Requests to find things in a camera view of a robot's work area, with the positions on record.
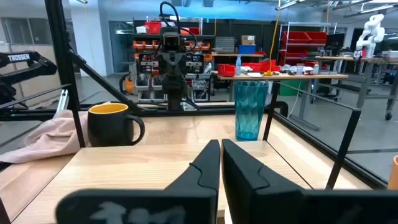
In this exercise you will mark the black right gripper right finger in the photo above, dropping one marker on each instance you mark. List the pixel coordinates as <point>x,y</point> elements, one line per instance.
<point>245,186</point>

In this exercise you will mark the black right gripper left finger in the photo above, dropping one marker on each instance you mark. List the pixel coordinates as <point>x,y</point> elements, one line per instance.
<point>205,168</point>

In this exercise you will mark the black mug yellow inside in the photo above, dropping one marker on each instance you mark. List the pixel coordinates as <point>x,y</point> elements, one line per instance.
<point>109,127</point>

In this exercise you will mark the orange plastic cup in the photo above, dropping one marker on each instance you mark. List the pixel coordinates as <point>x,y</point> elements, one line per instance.
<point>394,174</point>

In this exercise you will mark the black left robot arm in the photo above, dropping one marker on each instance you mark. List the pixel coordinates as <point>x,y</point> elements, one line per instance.
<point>174,93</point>

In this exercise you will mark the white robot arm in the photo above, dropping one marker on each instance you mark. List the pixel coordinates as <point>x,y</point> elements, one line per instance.
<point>371,34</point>

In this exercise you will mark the black rack orange bins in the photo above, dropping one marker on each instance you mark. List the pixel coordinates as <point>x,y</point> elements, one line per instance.
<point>140,45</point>

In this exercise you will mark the red plastic bin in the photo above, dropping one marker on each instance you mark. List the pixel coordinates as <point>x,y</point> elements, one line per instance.
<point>226,70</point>

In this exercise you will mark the grey drawer cabinet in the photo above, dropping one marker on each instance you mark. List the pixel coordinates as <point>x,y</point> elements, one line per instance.
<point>224,44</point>

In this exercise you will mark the clear water bottle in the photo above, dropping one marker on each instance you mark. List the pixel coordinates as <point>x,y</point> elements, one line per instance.
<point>238,65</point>

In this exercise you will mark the teal plastic tumbler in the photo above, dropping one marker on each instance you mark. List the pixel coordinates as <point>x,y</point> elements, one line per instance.
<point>250,112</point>

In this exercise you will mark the blue box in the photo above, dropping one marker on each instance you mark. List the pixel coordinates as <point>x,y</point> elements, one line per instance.
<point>247,49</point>

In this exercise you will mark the cardboard box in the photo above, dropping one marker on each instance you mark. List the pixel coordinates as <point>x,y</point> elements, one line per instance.
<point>248,40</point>

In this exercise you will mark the green bin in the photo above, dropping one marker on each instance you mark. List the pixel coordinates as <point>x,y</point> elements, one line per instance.
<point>292,88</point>

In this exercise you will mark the metal rack red bins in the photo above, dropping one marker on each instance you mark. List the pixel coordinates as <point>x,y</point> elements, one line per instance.
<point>303,37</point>

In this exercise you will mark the pink cloth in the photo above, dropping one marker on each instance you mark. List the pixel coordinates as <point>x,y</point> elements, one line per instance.
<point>46,140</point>

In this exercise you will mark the wooden table grey legs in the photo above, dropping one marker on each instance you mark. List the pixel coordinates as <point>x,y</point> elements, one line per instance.
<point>342,58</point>

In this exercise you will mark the black monitor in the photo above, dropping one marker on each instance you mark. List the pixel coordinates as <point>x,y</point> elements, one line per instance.
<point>335,43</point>

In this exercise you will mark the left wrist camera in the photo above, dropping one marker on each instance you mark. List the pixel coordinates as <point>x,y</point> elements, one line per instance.
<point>170,42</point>

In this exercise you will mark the wooden shelf black frame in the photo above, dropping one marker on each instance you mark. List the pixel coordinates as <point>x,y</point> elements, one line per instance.
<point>140,168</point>

